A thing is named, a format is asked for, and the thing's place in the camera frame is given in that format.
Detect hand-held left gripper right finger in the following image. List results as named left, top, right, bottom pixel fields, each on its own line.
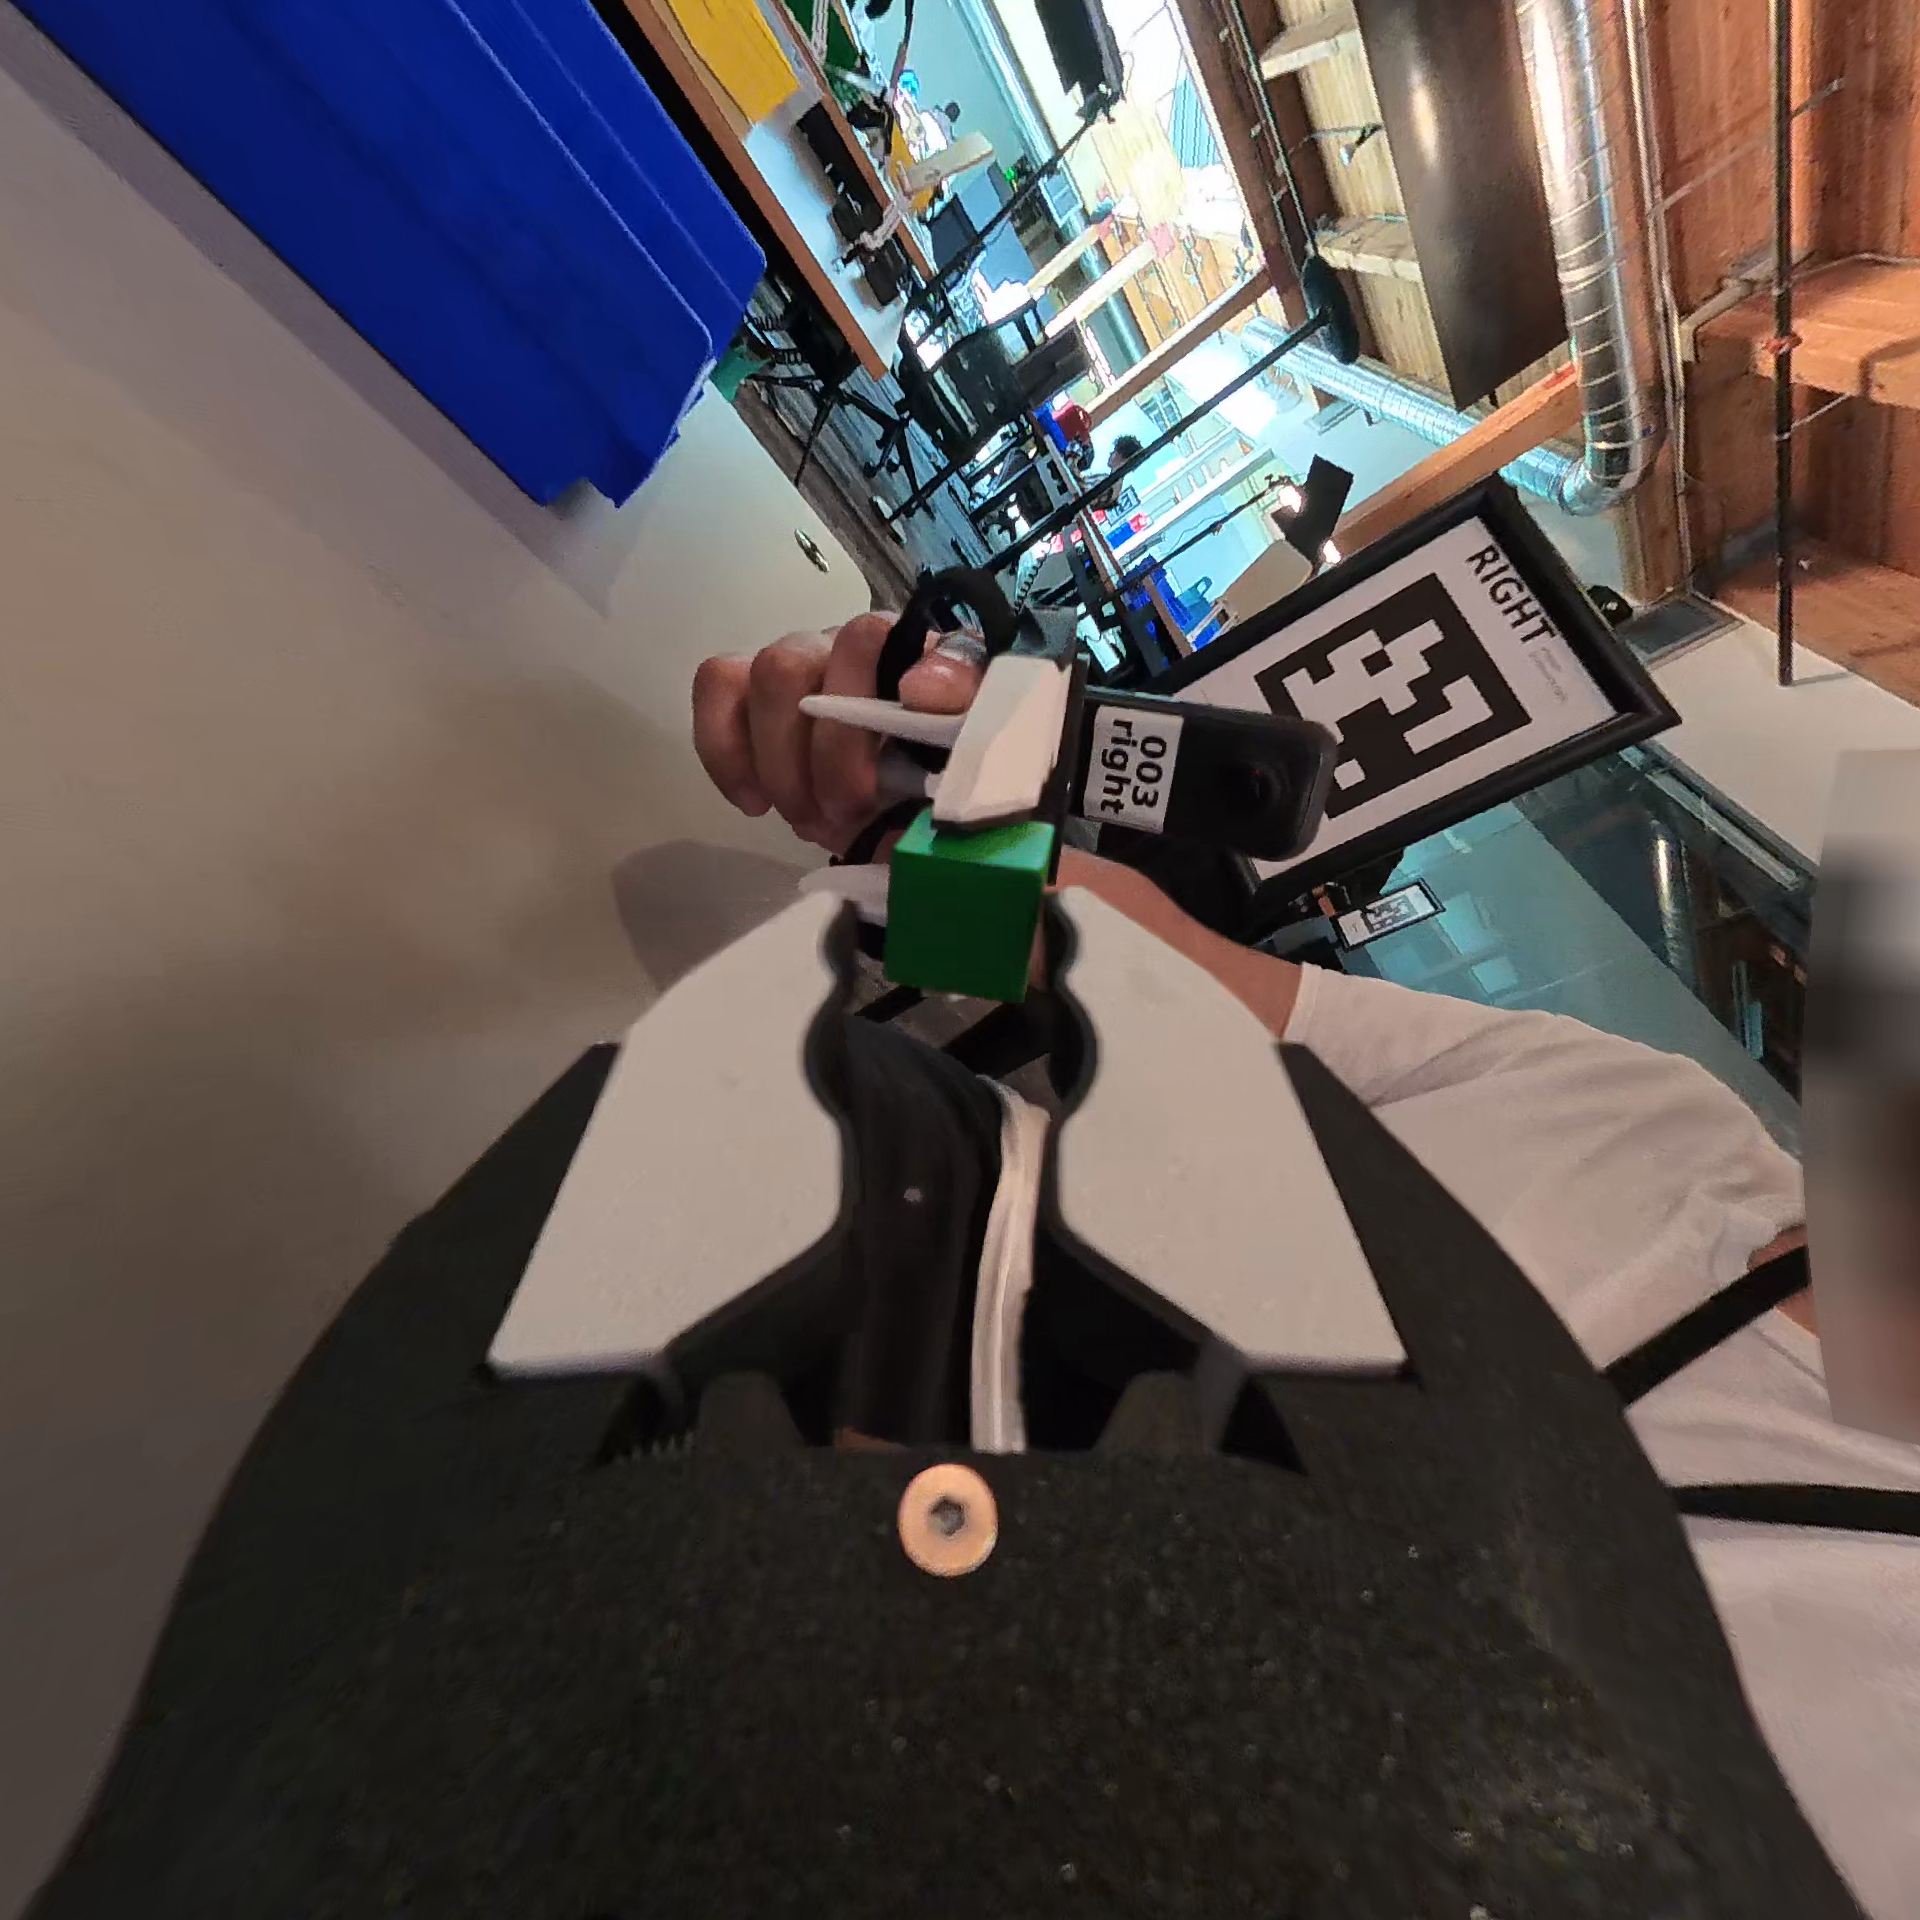
left=1024, top=884, right=1413, bottom=1454

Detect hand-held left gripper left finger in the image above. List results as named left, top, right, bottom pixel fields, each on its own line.
left=486, top=900, right=880, bottom=1451

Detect green block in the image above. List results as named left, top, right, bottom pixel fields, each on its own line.
left=882, top=815, right=1053, bottom=1005

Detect blue plastic bin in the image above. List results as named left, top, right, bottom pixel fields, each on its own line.
left=13, top=0, right=773, bottom=516

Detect person's right hand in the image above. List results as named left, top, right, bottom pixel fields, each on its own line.
left=692, top=613, right=992, bottom=859

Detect person's black pants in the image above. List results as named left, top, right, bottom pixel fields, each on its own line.
left=829, top=1017, right=1057, bottom=1454

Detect black-framed marker sign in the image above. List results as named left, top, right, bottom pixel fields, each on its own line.
left=1152, top=477, right=1687, bottom=907

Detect yellow plastic bin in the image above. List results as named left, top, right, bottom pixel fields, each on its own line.
left=665, top=0, right=809, bottom=127

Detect black shoulder strap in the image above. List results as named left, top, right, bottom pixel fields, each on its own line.
left=1602, top=1244, right=1920, bottom=1543

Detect silver ventilation duct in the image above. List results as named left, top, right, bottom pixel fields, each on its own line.
left=1230, top=0, right=1679, bottom=523

